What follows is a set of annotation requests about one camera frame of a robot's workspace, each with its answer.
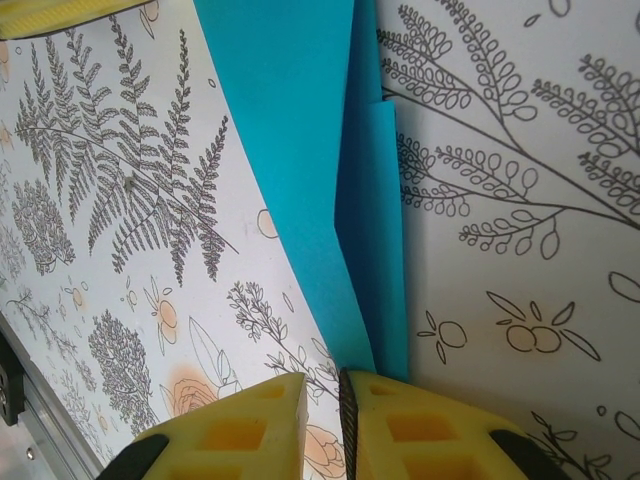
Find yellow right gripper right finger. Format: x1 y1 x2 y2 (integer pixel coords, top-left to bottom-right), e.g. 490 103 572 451
338 367 571 480

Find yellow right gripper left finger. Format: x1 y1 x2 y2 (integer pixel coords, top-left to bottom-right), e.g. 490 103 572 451
102 372 309 480

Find blue square paper sheet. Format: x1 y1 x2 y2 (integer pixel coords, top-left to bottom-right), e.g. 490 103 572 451
192 0 414 379

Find floral patterned table cover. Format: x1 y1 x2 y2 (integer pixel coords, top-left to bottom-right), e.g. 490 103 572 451
0 0 640 480

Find aluminium frame beam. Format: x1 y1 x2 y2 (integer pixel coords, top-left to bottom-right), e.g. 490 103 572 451
0 319 104 480

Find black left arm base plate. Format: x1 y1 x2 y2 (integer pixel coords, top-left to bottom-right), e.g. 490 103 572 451
0 333 25 427

